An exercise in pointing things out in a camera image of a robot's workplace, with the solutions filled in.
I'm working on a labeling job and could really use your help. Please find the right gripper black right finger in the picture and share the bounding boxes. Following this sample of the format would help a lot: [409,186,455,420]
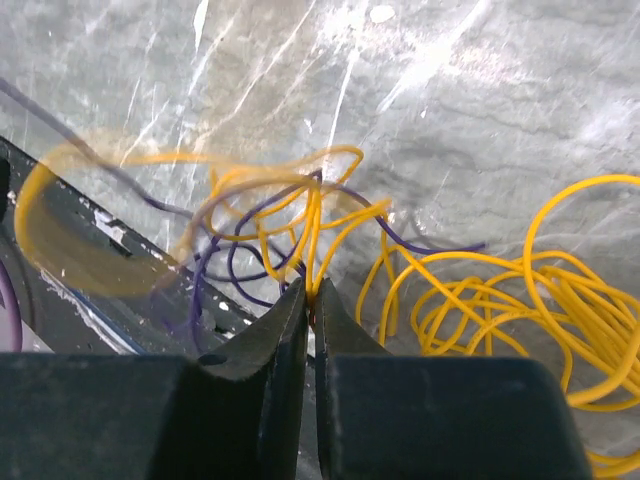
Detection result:
[314,279,389,479]

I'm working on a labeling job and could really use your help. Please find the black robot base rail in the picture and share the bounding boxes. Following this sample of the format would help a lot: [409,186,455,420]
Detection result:
[1,140,256,357]

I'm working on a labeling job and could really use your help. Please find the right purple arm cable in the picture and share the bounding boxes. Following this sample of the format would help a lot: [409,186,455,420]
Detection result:
[0,259,24,353]

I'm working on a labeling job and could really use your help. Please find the yellow wire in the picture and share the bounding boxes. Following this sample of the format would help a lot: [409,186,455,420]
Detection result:
[13,143,640,479]

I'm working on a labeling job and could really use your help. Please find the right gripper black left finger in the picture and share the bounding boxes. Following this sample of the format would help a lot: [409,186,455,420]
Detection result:
[199,279,308,479]

